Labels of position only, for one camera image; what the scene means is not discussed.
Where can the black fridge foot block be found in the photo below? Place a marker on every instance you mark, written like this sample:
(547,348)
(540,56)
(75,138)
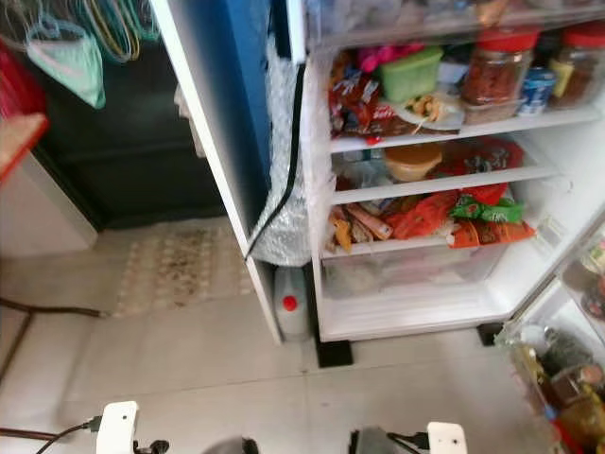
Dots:
(490,334)
(334,354)

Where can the red hanging cloth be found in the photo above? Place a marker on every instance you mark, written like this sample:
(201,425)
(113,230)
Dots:
(19,90)

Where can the clear crisper drawer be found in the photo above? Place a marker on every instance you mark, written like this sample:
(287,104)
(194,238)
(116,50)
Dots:
(411,272)

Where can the tan lidded bowl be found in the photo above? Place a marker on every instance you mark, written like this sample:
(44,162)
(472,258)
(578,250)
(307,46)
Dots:
(412,163)

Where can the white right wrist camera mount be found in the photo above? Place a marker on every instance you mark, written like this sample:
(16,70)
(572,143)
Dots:
(447,438)

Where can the dark lid jar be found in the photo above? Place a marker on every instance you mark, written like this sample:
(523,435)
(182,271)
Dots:
(569,348)

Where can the clear bubble wrap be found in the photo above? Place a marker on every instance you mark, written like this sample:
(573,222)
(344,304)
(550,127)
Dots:
(284,241)

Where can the blue drink can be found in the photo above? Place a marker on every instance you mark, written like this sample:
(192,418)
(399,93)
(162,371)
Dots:
(536,91)

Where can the bunch of clothes hangers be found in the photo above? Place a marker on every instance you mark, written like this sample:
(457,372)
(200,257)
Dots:
(104,21)

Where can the beige hanging towel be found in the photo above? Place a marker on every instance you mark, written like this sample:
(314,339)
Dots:
(189,123)

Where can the pink marble pattern table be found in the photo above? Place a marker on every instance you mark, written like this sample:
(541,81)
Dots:
(19,142)

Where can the yellow oil bottle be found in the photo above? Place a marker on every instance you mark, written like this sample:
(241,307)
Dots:
(531,378)

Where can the white low cabinet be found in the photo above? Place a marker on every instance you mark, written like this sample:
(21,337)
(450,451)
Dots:
(47,218)

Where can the brown glass jar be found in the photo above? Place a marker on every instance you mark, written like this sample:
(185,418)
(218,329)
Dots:
(581,386)

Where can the red snack packet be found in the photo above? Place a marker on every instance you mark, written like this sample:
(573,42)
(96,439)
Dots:
(354,104)

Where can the white open fridge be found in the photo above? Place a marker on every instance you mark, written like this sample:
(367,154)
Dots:
(539,270)

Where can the white plate with food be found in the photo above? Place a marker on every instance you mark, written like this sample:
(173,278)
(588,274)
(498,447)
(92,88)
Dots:
(430,112)

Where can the blue panel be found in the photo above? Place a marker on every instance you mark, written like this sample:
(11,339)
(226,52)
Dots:
(236,95)

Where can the red plastic bag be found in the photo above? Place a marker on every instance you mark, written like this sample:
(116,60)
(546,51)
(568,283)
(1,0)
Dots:
(487,156)

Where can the green food packet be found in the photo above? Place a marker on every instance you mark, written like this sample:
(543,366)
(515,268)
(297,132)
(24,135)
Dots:
(487,210)

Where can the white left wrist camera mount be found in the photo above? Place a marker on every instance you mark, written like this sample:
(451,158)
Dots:
(117,427)

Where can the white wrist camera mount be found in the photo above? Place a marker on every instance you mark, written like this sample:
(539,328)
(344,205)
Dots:
(117,427)
(447,438)

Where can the red orange food packet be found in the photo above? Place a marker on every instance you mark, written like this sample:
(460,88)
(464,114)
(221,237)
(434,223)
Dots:
(421,218)

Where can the white jug red cap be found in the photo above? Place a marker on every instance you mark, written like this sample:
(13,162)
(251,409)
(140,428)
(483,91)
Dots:
(290,314)

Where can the white fridge door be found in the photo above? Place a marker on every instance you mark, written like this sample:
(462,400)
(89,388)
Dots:
(562,303)

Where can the clear freezer flap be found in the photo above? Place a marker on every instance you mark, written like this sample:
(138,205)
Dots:
(444,17)

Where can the beige patterned rug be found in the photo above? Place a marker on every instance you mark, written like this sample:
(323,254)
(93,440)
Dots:
(180,270)

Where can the green plastic food container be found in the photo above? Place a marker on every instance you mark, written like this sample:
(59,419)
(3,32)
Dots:
(410,74)

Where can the pink plastic item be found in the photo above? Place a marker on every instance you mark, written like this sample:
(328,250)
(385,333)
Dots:
(383,55)

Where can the dark cabinet front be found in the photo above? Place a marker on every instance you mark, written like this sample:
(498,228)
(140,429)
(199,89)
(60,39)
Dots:
(142,161)

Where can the brown sausage sticks pack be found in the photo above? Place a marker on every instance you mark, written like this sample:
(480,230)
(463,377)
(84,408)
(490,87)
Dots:
(357,229)

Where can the white partition panel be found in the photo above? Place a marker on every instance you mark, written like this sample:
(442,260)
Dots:
(216,161)

